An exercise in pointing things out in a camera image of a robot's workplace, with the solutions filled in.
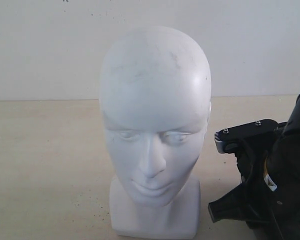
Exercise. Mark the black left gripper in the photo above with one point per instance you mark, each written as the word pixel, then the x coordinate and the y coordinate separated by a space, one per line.
pixel 248 202

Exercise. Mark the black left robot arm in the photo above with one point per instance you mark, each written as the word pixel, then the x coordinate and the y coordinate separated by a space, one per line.
pixel 283 173

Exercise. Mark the white mannequin head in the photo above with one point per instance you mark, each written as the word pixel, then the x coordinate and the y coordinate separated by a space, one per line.
pixel 155 100

